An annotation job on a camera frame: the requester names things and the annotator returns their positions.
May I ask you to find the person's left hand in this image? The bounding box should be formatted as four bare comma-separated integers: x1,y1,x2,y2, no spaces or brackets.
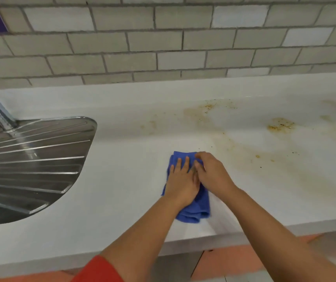
165,156,201,208

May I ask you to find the person's right hand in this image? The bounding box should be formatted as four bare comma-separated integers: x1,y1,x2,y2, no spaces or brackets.
193,152,239,200

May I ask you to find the blue cloth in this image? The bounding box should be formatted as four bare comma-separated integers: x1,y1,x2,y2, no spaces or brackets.
161,151,211,224

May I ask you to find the person's left forearm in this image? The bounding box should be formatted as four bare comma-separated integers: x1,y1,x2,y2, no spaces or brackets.
100,196,191,282

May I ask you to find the person's right forearm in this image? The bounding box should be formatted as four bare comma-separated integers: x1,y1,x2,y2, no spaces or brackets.
219,186,336,282

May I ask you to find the white countertop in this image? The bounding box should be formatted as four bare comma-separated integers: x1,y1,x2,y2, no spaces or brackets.
0,72,336,281

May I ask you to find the grey metal object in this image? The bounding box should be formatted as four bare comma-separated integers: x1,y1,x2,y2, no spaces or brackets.
0,116,98,226

